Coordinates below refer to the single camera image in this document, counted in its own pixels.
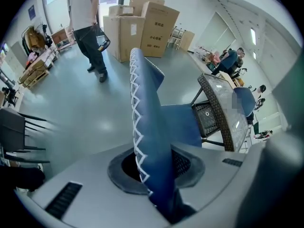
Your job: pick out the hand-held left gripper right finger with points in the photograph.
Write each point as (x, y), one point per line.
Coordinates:
(225, 189)

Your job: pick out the blue wall sign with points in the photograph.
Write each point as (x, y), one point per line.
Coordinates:
(31, 12)

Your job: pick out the black mesh basket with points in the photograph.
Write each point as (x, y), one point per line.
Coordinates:
(104, 40)

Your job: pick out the tall printed cardboard box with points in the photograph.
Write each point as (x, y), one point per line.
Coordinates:
(159, 30)

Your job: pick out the small cardboard box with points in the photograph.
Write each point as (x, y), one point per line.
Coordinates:
(121, 10)

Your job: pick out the dark wicker glass-top table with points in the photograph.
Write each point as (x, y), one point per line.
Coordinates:
(228, 96)

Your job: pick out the wooden pallet with boxes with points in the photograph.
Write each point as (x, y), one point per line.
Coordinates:
(35, 69)

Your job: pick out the black cart with cardboard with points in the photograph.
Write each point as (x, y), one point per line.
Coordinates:
(33, 39)

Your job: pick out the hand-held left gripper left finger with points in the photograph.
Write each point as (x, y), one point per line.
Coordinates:
(99, 198)

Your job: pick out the small wooden desk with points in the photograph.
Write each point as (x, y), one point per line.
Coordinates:
(61, 37)

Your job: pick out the light wooden cabinet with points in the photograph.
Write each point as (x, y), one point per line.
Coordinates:
(184, 40)

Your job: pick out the wide cardboard box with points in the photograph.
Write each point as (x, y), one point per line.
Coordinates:
(145, 1)

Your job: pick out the black tripod stand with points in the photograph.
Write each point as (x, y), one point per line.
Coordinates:
(9, 94)

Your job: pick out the large plain cardboard box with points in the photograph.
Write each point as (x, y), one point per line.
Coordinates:
(123, 38)

